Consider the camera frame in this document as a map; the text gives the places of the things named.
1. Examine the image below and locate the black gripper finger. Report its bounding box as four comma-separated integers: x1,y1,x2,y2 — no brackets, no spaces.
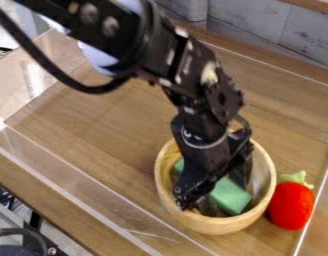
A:
229,146,253,189
195,195,224,217

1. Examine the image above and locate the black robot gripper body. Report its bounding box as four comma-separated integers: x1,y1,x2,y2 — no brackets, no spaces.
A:
169,129,255,211

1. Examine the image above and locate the green rectangular stick block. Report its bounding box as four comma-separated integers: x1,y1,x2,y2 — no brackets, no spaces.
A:
172,158,255,217

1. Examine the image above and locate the brown wooden bowl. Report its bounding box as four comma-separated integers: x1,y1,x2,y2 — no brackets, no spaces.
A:
155,139,276,235

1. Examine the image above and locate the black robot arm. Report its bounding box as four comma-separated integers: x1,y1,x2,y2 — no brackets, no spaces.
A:
14,0,253,210

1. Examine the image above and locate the red toy strawberry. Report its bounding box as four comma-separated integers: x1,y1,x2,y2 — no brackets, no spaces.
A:
268,170,315,231

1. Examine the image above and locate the black table clamp base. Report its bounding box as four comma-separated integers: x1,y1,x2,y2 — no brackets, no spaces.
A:
0,219,70,256

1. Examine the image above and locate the clear acrylic tray enclosure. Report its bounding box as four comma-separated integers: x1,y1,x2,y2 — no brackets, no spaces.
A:
0,33,328,256

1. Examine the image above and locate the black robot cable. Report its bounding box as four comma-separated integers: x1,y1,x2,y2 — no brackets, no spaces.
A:
0,0,137,95

